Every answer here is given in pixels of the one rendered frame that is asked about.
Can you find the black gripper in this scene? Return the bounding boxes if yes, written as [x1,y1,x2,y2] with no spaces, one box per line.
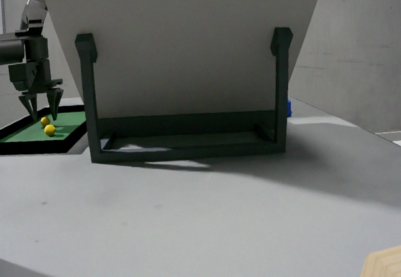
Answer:
[18,78,64,122]

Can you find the green tray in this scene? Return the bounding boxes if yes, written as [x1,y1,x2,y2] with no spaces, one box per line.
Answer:
[0,105,87,155]

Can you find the yellow ball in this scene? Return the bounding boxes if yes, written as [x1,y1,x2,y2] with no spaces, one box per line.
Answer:
[41,117,50,127]
[44,125,55,136]

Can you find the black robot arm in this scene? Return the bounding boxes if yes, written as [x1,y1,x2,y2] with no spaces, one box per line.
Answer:
[0,0,51,91]

